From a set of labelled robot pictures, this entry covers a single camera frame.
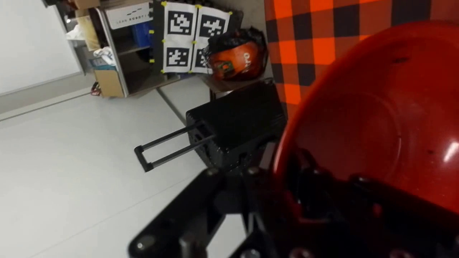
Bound blue storage bin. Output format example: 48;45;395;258
131;22;155;48

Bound white printed box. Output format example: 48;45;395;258
104;2;154;32

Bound red plastic bowl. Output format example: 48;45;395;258
272;21;459;220

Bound orange black toy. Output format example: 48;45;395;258
206;26;270;84

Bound fiducial marker board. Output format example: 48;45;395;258
158;0;234;76

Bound wooden shelf unit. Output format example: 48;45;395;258
59;0;167;101

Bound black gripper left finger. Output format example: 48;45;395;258
128;142;289;258

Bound black rolling suitcase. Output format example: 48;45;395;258
134;78;290;175

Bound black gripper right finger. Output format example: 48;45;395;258
286;150;459;258

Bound orange black plaid tablecloth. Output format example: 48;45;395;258
263;0;459;121

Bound brown cardboard box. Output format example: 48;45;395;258
92;68;127;101

